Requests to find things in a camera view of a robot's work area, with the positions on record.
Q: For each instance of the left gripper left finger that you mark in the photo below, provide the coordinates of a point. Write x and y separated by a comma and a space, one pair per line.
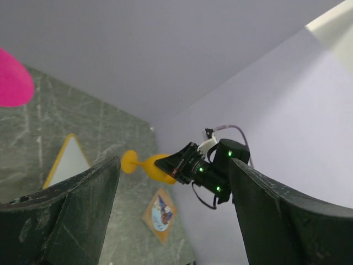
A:
65, 223

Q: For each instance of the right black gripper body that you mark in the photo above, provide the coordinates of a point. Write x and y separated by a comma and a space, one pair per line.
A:
189, 164

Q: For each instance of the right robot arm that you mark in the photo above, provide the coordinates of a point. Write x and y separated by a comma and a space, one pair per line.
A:
216, 179

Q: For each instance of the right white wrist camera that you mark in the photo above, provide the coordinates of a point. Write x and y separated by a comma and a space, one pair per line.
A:
209, 141

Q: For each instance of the pink wine glass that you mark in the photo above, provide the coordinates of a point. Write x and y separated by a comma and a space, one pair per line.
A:
17, 85

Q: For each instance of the orange framed whiteboard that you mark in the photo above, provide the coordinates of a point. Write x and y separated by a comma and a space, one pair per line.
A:
70, 161

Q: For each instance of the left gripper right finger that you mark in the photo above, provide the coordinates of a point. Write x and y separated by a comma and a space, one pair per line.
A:
281, 225

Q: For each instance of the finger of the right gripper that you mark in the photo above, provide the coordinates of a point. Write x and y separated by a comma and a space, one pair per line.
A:
174, 163

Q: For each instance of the orange wine glass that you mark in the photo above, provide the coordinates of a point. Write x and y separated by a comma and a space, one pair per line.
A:
130, 162

